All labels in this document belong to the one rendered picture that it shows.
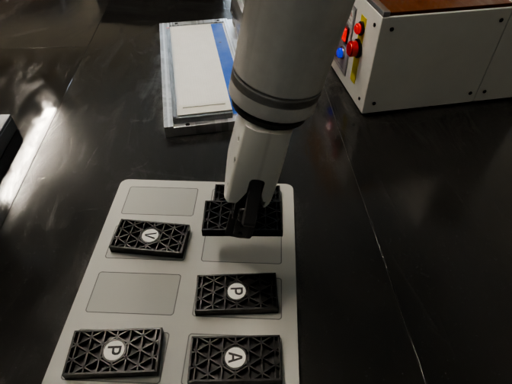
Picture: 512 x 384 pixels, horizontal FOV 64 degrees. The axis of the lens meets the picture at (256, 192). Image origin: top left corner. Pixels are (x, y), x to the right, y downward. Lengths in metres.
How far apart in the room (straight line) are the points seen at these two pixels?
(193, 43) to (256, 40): 0.69
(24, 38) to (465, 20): 0.99
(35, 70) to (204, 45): 0.38
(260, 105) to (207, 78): 0.53
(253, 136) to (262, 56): 0.07
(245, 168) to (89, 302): 0.27
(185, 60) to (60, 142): 0.32
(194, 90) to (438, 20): 0.45
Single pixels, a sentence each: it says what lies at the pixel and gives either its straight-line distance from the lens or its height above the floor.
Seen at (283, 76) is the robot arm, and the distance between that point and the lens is 0.34.
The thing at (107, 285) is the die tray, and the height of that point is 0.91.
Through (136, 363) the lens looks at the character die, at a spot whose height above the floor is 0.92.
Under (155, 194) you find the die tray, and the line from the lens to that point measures 0.64.
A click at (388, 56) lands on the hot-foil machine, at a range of 0.77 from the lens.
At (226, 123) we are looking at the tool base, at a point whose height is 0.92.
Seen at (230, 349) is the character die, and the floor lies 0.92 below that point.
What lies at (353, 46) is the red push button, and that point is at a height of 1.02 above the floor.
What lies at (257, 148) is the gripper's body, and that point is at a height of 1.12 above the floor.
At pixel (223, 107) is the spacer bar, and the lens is 0.77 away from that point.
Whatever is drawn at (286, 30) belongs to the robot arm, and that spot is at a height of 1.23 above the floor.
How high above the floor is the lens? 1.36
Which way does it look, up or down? 45 degrees down
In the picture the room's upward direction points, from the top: straight up
